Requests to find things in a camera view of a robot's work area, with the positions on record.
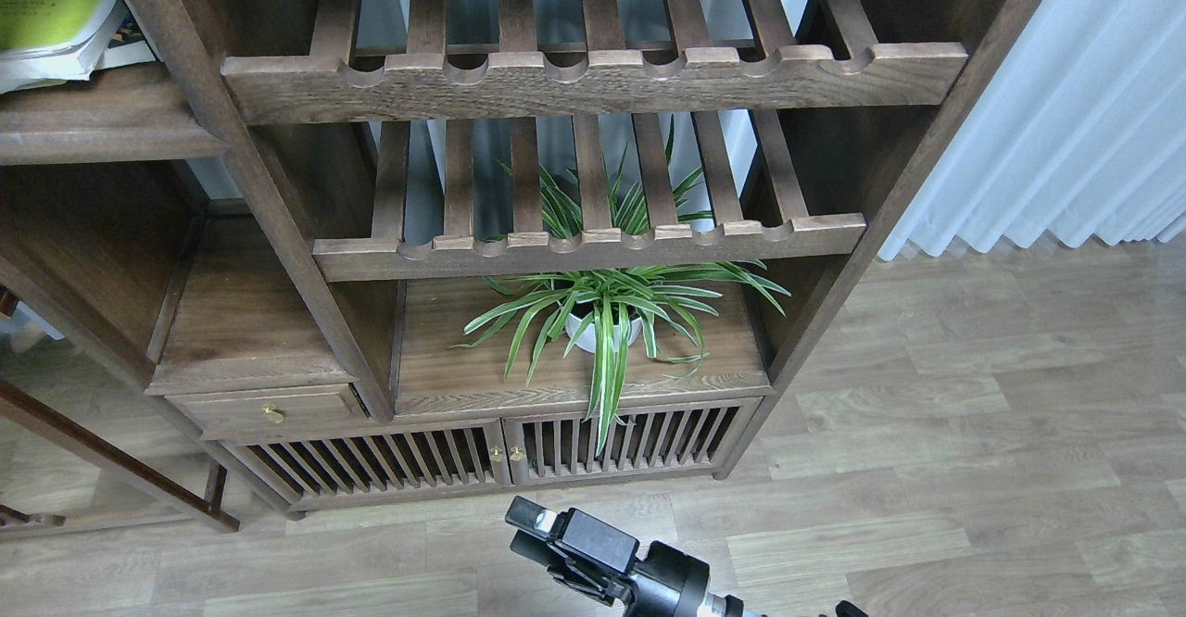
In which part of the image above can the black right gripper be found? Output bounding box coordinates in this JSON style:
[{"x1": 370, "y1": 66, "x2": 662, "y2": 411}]
[{"x1": 505, "y1": 497, "x2": 713, "y2": 616}]

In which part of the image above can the colourful 300 paperback book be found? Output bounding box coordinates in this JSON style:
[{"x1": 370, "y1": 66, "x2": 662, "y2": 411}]
[{"x1": 95, "y1": 14, "x2": 158, "y2": 69}]

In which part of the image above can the yellow green cover book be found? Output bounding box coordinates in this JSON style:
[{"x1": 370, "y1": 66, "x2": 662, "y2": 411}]
[{"x1": 1, "y1": 0, "x2": 130, "y2": 78}]

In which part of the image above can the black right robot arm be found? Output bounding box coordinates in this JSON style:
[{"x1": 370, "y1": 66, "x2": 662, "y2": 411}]
[{"x1": 478, "y1": 479, "x2": 886, "y2": 616}]

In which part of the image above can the left slatted cabinet door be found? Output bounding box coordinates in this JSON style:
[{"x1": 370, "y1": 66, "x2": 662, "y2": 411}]
[{"x1": 224, "y1": 419, "x2": 512, "y2": 511}]

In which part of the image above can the slatted cabinet door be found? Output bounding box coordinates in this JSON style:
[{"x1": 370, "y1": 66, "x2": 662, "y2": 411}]
[
  {"x1": 224, "y1": 419, "x2": 512, "y2": 511},
  {"x1": 503, "y1": 397, "x2": 760, "y2": 485}
]

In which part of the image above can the right slatted cabinet door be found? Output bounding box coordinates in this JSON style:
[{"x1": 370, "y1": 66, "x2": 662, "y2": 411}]
[{"x1": 503, "y1": 397, "x2": 760, "y2": 485}]

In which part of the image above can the white plant pot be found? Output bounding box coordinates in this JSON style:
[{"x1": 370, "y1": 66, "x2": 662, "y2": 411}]
[{"x1": 563, "y1": 310, "x2": 640, "y2": 360}]

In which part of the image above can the green spider plant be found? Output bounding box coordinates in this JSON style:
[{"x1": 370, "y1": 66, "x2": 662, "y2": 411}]
[{"x1": 451, "y1": 117, "x2": 793, "y2": 457}]

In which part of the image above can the brass drawer knob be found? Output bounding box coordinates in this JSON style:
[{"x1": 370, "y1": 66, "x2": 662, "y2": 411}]
[{"x1": 261, "y1": 405, "x2": 285, "y2": 424}]

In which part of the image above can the wooden drawer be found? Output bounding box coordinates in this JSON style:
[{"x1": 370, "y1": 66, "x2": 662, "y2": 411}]
[{"x1": 166, "y1": 384, "x2": 365, "y2": 432}]

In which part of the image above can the dark wooden bookshelf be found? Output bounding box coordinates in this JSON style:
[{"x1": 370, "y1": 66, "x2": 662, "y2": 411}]
[{"x1": 4, "y1": 0, "x2": 1041, "y2": 516}]

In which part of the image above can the white pleated curtain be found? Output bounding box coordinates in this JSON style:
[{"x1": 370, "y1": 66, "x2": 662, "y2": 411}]
[{"x1": 878, "y1": 0, "x2": 1185, "y2": 259}]

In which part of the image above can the white book under paperback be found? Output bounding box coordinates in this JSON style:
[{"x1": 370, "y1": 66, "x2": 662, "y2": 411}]
[{"x1": 1, "y1": 74, "x2": 93, "y2": 94}]

